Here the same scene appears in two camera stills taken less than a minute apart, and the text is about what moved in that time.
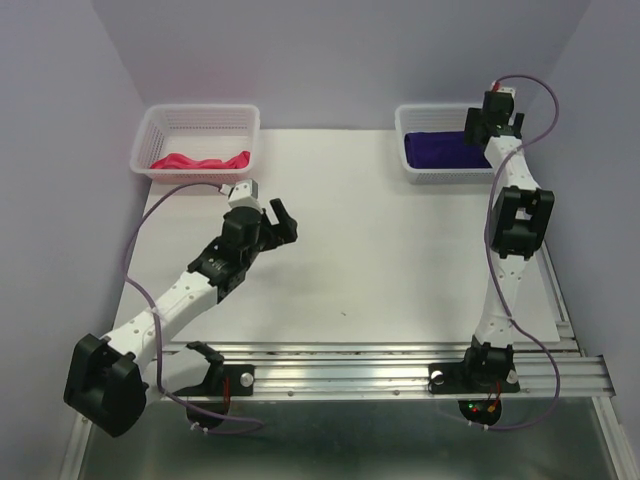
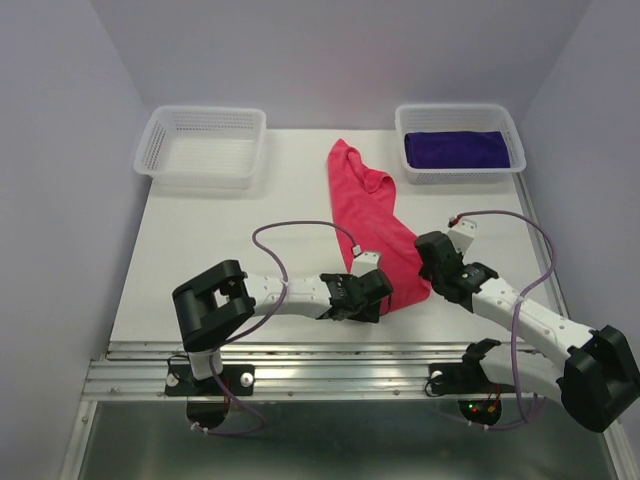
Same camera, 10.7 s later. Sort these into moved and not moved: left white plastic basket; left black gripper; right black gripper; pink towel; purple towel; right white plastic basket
Moved: pink towel; left black gripper; right black gripper
Not moved: left white plastic basket; purple towel; right white plastic basket
